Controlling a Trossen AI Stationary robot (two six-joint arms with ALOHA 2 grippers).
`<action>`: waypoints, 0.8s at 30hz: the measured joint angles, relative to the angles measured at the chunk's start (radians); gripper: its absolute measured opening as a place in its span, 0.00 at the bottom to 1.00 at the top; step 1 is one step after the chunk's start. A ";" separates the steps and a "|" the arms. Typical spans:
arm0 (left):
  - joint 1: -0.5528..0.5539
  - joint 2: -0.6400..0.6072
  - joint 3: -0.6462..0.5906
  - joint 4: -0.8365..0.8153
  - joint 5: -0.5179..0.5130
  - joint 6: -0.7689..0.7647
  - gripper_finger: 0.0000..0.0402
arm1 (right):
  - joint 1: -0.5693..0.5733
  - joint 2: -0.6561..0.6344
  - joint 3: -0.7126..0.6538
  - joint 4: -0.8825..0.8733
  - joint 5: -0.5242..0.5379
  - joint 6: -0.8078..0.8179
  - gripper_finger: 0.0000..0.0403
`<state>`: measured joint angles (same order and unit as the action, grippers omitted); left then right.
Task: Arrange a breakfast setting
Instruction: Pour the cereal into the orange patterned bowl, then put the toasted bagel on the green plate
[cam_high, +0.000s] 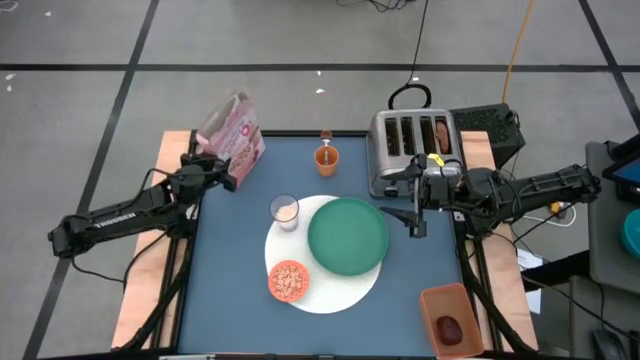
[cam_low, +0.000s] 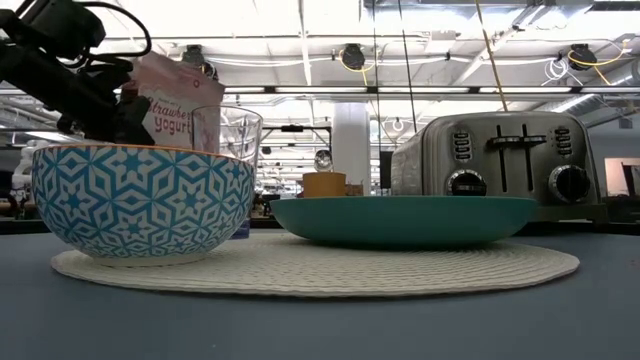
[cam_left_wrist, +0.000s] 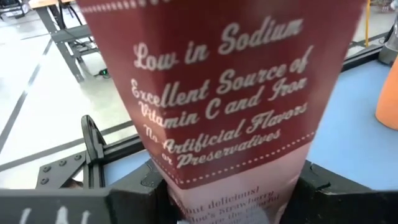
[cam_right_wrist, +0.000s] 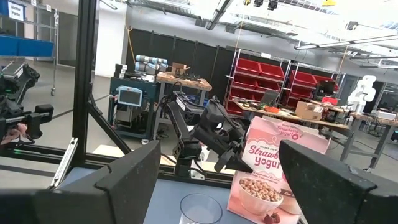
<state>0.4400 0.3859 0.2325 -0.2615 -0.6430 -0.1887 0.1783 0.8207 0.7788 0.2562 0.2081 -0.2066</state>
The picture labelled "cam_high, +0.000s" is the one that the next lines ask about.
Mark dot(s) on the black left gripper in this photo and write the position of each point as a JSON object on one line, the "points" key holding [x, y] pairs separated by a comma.
{"points": [[197, 174]]}

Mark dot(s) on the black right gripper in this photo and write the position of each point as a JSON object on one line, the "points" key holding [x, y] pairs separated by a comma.
{"points": [[445, 190]]}

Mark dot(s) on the pink strawberry yogurt cereal box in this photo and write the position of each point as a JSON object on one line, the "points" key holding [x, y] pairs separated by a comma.
{"points": [[237, 137]]}

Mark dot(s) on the brown toasted bagel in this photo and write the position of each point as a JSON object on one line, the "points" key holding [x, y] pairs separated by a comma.
{"points": [[442, 137]]}

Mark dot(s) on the clear drinking glass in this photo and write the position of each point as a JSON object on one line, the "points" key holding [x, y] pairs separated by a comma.
{"points": [[285, 212]]}

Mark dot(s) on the metal spoon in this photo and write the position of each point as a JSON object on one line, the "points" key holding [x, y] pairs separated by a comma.
{"points": [[326, 137]]}

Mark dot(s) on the red strawberry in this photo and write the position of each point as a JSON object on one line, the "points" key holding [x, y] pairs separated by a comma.
{"points": [[449, 330]]}

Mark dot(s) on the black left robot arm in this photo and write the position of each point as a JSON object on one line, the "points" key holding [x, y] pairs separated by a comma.
{"points": [[120, 217]]}

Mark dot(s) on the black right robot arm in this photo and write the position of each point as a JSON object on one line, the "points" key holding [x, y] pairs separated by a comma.
{"points": [[530, 192]]}

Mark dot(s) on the silver four-slot toaster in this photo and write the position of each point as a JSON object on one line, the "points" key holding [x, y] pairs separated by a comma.
{"points": [[395, 165]]}

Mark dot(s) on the green round plate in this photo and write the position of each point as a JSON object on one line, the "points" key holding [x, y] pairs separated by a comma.
{"points": [[347, 236]]}

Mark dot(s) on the orange plastic cup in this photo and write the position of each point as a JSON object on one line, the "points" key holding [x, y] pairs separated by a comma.
{"points": [[326, 162]]}

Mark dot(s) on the plywood table side board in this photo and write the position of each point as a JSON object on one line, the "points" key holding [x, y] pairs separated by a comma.
{"points": [[150, 240], [505, 280]]}

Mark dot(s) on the black electronics box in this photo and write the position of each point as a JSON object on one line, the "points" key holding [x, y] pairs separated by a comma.
{"points": [[487, 130]]}

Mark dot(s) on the orange plastic container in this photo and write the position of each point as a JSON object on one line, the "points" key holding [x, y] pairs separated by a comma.
{"points": [[450, 300]]}

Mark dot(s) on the round white woven placemat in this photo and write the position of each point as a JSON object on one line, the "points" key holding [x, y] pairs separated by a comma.
{"points": [[330, 295]]}

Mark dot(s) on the blue white patterned bowl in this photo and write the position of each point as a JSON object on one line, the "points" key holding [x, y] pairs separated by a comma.
{"points": [[272, 287]]}

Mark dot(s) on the cereal pieces heap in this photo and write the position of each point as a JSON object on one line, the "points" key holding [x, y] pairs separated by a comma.
{"points": [[289, 281]]}

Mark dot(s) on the white paper sheet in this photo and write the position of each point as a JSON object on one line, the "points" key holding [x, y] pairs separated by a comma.
{"points": [[530, 260]]}

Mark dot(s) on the yellow power plug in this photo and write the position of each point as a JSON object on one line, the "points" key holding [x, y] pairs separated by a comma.
{"points": [[555, 207]]}

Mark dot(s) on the grey desk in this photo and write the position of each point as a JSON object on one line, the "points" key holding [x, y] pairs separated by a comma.
{"points": [[607, 240]]}

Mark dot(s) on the black tablet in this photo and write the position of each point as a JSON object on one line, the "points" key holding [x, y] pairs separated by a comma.
{"points": [[625, 172]]}

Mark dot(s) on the teal round object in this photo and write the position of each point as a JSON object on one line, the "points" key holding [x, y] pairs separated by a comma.
{"points": [[632, 234]]}

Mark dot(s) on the black computer mouse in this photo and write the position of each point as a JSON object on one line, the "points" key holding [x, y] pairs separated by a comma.
{"points": [[607, 345]]}

